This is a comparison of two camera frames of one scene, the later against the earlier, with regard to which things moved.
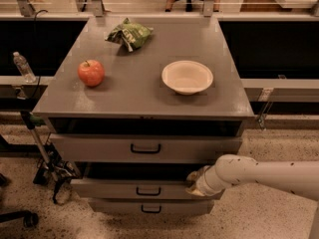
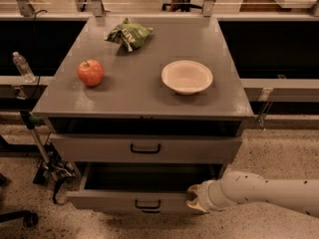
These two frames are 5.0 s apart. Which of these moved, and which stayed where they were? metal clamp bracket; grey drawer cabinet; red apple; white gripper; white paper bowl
Moved: white gripper
Stayed: grey drawer cabinet; white paper bowl; metal clamp bracket; red apple
